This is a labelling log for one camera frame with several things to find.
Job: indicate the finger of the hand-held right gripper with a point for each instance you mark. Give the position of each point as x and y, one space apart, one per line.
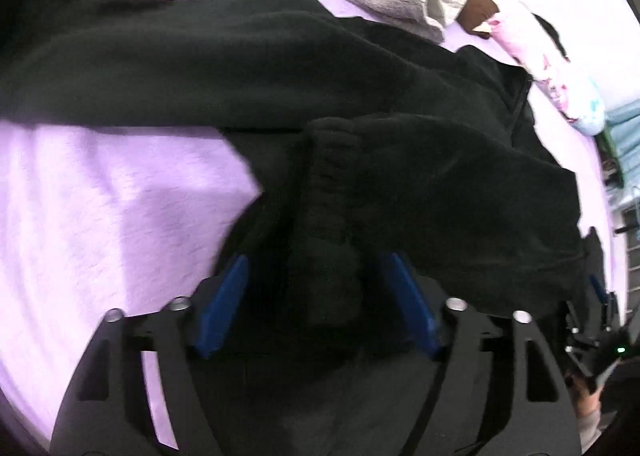
596 286

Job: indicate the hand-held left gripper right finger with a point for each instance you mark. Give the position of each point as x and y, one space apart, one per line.
411 308

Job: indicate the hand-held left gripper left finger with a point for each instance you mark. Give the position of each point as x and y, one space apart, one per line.
224 306

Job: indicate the black hoodie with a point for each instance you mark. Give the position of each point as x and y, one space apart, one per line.
350 86

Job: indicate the person's right forearm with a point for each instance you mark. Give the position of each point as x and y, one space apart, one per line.
591 428

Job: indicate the person's right hand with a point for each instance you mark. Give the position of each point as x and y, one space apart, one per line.
582 393

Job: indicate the purple bed sheet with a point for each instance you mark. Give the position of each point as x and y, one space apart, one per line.
100 211

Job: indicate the light blue fabric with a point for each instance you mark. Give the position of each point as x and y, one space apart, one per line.
625 129

